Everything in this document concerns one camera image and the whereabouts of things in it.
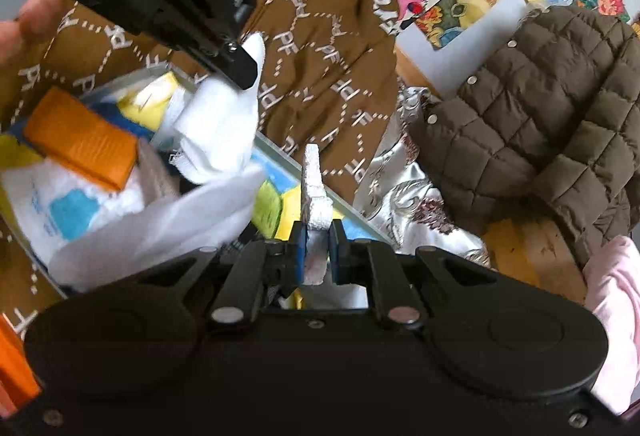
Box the brown puffer jacket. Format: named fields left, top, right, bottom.
left=406, top=5, right=637, bottom=268

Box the metal tray with colourful drawing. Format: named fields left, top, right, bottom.
left=0, top=66, right=397, bottom=318

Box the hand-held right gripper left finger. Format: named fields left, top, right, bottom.
left=135, top=221, right=308, bottom=325

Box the orange cloth item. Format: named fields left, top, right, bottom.
left=22, top=86, right=139, bottom=193

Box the white thin cloth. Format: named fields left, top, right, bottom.
left=47, top=165, right=267, bottom=293

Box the person's left hand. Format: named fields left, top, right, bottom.
left=0, top=0, right=69, bottom=65

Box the white towel with blue print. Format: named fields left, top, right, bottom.
left=0, top=162, right=152, bottom=268

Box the pink cloth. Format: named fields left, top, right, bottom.
left=581, top=235, right=640, bottom=418

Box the white sock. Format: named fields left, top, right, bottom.
left=169, top=33, right=267, bottom=185

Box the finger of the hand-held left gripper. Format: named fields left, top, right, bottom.
left=209, top=40, right=261, bottom=91

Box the white floral quilt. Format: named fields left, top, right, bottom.
left=354, top=85, right=494, bottom=268

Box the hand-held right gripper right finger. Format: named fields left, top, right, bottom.
left=330, top=219, right=497, bottom=325

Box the brown patterned blanket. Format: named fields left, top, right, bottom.
left=0, top=0, right=402, bottom=338

